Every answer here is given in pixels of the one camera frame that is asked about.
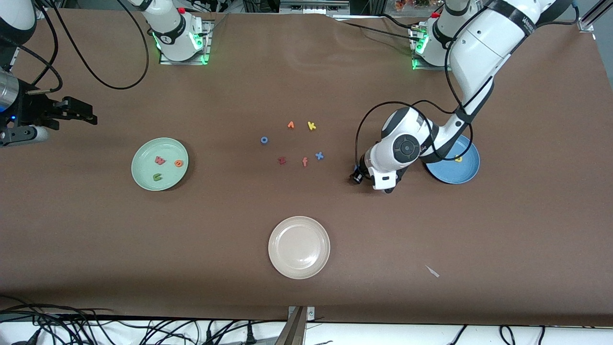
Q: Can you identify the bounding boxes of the blue round plate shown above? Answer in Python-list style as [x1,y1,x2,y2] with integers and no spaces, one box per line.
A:
[425,134,480,184]

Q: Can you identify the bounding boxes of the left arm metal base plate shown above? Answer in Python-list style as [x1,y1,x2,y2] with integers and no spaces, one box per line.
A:
[411,24,463,71]

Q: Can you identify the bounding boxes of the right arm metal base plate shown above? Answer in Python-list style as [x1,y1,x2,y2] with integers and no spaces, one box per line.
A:
[159,19,212,65]

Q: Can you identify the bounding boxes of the metal bracket at table edge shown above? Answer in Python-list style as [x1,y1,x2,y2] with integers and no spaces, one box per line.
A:
[275,306,316,345]

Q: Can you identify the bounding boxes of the black cable on table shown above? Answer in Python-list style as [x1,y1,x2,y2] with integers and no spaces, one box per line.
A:
[330,13,422,44]

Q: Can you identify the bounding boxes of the tangled black floor cables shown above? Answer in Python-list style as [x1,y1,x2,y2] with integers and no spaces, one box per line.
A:
[0,295,288,345]

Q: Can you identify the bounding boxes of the beige round plate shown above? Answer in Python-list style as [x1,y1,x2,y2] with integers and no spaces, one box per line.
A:
[268,216,331,280]

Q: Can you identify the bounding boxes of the brown table cover mat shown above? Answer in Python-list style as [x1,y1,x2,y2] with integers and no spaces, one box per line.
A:
[0,9,613,326]

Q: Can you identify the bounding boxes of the light green round plate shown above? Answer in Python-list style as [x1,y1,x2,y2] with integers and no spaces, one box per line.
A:
[131,138,189,192]

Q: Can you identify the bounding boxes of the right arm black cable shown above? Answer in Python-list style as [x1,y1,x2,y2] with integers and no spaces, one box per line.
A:
[19,0,150,94]

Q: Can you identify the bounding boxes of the grey equipment box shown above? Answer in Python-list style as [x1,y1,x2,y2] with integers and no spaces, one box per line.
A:
[279,0,351,15]

